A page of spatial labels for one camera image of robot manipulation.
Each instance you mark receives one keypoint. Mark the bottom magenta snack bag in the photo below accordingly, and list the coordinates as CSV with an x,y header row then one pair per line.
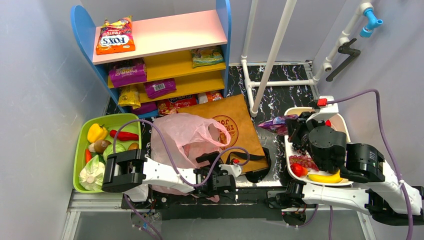
x,y
144,108

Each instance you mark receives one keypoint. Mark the red grape bunch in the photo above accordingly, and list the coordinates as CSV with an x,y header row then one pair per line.
x,y
303,160

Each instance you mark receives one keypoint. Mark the red strawberry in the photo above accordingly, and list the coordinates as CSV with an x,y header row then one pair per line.
x,y
298,170

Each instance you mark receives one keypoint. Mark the brown Trader Joe's tote bag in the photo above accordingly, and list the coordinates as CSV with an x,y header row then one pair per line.
x,y
233,114

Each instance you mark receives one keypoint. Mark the purple Fox's candy bag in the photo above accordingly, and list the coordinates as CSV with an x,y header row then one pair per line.
x,y
278,124

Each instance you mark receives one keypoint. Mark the green yellow snack bag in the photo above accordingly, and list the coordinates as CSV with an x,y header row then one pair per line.
x,y
206,56

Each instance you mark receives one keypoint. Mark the blue pipe fitting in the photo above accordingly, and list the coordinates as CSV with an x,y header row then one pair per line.
x,y
372,23

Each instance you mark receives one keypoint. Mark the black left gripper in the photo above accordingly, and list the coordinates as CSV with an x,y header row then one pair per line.
x,y
253,166

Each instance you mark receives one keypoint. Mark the orange Fox's candy bag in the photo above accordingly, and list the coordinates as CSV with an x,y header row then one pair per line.
x,y
116,37

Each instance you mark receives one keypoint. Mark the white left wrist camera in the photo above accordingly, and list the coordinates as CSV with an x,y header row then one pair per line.
x,y
233,169

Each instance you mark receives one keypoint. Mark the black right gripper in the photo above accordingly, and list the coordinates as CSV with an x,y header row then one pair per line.
x,y
296,129

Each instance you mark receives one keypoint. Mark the blue pink yellow shelf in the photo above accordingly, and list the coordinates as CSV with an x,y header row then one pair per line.
x,y
164,43

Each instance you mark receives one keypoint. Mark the small magenta snack packet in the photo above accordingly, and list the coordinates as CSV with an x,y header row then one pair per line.
x,y
158,88

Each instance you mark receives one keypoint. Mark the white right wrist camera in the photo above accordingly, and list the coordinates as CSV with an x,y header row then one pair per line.
x,y
324,109

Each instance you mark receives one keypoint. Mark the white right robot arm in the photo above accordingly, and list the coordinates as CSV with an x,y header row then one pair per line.
x,y
381,195

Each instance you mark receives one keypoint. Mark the red chili pepper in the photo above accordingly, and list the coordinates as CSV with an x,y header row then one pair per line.
x,y
123,136

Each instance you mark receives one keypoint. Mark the brown potato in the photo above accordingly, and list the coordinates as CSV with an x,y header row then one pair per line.
x,y
133,146

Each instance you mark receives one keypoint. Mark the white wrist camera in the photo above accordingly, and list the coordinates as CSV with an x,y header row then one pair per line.
x,y
233,169
324,109

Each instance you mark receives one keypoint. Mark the brown mushroom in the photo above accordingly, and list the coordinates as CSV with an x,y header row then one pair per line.
x,y
99,146

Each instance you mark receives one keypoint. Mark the white fruit tray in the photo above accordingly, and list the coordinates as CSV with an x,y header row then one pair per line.
x,y
338,124

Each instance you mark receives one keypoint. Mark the orange carrot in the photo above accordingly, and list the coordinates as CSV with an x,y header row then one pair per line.
x,y
87,155

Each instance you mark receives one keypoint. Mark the yellow bell pepper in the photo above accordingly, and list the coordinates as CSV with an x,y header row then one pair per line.
x,y
96,132

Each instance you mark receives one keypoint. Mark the orange white snack packet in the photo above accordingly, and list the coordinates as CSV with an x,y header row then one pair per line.
x,y
209,96

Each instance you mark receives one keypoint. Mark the pink plastic grocery bag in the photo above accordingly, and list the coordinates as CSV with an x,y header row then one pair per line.
x,y
190,136

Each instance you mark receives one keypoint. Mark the magenta Toor snack bag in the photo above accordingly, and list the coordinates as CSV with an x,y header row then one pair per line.
x,y
127,72

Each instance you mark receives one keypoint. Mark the red Kopiko snack bag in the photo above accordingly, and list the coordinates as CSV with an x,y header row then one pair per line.
x,y
171,105

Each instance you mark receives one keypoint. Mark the white PVC pipe frame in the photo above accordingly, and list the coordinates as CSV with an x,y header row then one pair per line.
x,y
341,55

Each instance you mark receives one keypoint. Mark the green vegetable tray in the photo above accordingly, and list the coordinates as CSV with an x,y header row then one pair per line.
x,y
110,122

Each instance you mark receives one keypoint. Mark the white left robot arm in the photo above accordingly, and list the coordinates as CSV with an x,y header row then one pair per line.
x,y
132,173

